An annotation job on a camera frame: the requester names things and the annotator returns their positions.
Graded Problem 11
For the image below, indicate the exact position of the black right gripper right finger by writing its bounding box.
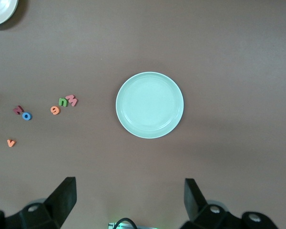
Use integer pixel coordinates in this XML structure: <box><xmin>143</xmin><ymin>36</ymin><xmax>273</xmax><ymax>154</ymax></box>
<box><xmin>181</xmin><ymin>178</ymin><xmax>279</xmax><ymax>229</ymax></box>

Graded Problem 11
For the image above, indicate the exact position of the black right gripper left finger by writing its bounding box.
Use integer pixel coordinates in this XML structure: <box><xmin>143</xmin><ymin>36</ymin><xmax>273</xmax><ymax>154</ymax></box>
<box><xmin>0</xmin><ymin>177</ymin><xmax>77</xmax><ymax>229</ymax></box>

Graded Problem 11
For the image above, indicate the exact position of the pink foam letter w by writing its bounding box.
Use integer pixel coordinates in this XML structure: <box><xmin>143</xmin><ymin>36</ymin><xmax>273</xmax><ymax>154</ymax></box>
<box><xmin>65</xmin><ymin>94</ymin><xmax>79</xmax><ymax>107</ymax></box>

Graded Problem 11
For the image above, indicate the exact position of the green plate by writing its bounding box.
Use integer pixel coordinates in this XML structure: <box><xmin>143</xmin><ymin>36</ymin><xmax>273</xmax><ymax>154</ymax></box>
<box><xmin>115</xmin><ymin>71</ymin><xmax>184</xmax><ymax>139</ymax></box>

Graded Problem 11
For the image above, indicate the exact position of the brown table cover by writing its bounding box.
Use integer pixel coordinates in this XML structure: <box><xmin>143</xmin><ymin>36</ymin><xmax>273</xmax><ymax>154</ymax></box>
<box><xmin>0</xmin><ymin>0</ymin><xmax>286</xmax><ymax>229</ymax></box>

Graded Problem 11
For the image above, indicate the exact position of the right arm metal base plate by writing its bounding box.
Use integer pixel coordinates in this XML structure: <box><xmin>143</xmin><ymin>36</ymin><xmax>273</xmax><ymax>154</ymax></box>
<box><xmin>108</xmin><ymin>221</ymin><xmax>158</xmax><ymax>229</ymax></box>

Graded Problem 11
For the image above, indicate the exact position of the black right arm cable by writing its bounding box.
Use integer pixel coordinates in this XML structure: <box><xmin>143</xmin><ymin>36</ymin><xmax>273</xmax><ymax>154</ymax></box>
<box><xmin>113</xmin><ymin>217</ymin><xmax>140</xmax><ymax>229</ymax></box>

